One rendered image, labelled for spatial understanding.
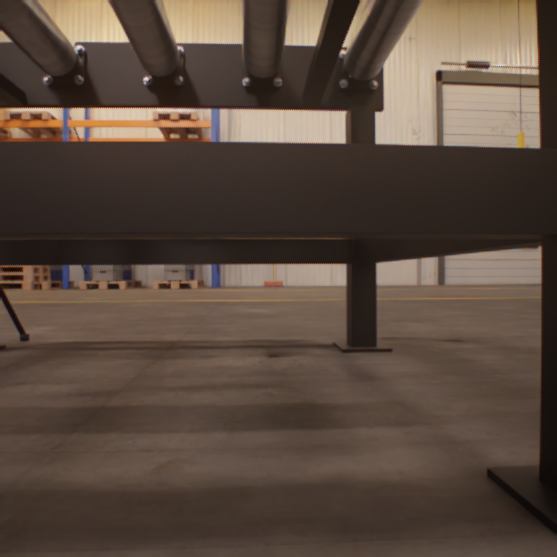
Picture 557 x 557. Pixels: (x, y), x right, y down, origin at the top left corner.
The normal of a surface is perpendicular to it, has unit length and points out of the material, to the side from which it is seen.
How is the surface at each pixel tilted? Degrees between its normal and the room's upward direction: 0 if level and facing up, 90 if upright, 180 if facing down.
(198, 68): 90
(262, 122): 90
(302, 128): 90
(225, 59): 90
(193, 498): 0
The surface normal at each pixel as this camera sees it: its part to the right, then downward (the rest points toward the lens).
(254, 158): 0.06, 0.00
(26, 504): 0.00, -1.00
